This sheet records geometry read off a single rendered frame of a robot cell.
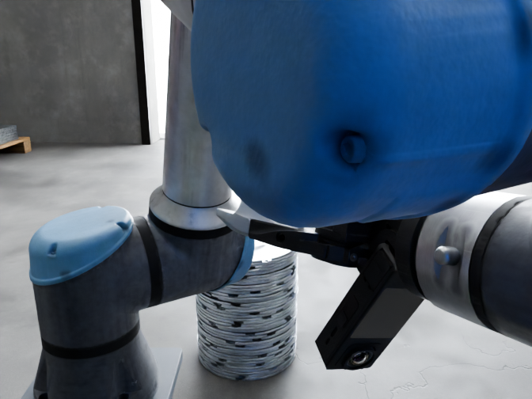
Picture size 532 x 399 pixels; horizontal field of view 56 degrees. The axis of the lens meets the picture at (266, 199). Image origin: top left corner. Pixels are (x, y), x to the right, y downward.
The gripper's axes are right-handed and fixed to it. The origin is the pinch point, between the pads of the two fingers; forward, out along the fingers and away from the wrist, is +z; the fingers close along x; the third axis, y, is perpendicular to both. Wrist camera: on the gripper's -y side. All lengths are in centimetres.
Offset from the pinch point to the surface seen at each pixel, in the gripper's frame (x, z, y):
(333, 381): -60, 64, -49
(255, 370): -41, 74, -49
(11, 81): 27, 473, 47
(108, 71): -48, 423, 67
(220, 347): -32, 79, -45
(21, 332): 14, 128, -58
